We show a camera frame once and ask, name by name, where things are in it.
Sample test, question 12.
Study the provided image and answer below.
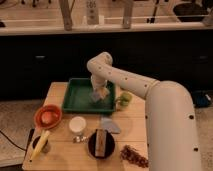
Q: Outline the wooden table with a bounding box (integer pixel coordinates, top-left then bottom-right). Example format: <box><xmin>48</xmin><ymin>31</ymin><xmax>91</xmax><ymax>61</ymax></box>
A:
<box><xmin>21</xmin><ymin>81</ymin><xmax>150</xmax><ymax>171</ymax></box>

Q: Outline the orange bowl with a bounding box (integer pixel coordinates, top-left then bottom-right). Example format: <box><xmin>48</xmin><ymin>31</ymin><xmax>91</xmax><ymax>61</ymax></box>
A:
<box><xmin>34</xmin><ymin>104</ymin><xmax>62</xmax><ymax>129</ymax></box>

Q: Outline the small black dish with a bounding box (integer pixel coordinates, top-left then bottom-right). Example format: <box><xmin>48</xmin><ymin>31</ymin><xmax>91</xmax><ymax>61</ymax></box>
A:
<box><xmin>32</xmin><ymin>137</ymin><xmax>51</xmax><ymax>153</ymax></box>

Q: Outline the small metal object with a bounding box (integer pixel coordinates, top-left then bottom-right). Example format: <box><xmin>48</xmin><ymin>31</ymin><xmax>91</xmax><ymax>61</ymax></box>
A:
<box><xmin>73</xmin><ymin>136</ymin><xmax>88</xmax><ymax>143</ymax></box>

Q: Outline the grey blue cloth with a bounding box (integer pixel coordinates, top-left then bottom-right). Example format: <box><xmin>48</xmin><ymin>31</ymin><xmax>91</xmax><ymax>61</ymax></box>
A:
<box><xmin>101</xmin><ymin>117</ymin><xmax>121</xmax><ymax>134</ymax></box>

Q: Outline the black round plate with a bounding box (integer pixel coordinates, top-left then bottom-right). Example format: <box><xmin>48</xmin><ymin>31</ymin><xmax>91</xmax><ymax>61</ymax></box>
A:
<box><xmin>88</xmin><ymin>129</ymin><xmax>115</xmax><ymax>159</ymax></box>

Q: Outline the brown dried flower bunch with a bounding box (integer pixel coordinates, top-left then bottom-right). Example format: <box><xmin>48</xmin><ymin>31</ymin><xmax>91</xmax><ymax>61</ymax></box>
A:
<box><xmin>120</xmin><ymin>145</ymin><xmax>149</xmax><ymax>168</ymax></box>

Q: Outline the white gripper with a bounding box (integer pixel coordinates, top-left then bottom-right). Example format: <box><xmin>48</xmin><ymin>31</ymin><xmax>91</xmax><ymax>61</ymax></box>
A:
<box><xmin>92</xmin><ymin>82</ymin><xmax>109</xmax><ymax>99</ymax></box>

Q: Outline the white cup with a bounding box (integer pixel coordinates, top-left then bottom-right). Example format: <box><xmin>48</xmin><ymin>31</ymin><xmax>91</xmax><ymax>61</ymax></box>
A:
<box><xmin>69</xmin><ymin>116</ymin><xmax>86</xmax><ymax>135</ymax></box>

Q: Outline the black cable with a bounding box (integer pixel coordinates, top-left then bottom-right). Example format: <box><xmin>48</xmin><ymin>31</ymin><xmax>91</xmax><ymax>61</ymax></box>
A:
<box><xmin>0</xmin><ymin>129</ymin><xmax>28</xmax><ymax>152</ymax></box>

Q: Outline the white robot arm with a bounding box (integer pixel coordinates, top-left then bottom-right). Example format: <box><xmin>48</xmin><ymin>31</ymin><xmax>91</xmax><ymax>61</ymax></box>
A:
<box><xmin>87</xmin><ymin>52</ymin><xmax>202</xmax><ymax>171</ymax></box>

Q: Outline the wooden block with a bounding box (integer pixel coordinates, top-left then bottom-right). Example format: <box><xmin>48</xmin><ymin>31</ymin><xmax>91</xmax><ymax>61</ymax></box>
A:
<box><xmin>95</xmin><ymin>129</ymin><xmax>107</xmax><ymax>157</ymax></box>

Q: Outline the green mug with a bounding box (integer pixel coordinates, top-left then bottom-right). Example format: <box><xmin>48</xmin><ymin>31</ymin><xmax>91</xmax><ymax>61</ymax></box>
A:
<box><xmin>116</xmin><ymin>91</ymin><xmax>132</xmax><ymax>108</ymax></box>

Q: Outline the grey blue sponge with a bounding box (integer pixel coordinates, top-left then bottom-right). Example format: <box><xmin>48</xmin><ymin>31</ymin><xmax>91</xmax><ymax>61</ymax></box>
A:
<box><xmin>91</xmin><ymin>91</ymin><xmax>101</xmax><ymax>102</ymax></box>

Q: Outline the green plastic tray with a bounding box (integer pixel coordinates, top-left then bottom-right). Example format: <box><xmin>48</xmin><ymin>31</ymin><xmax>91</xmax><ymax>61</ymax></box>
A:
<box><xmin>62</xmin><ymin>78</ymin><xmax>115</xmax><ymax>114</ymax></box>

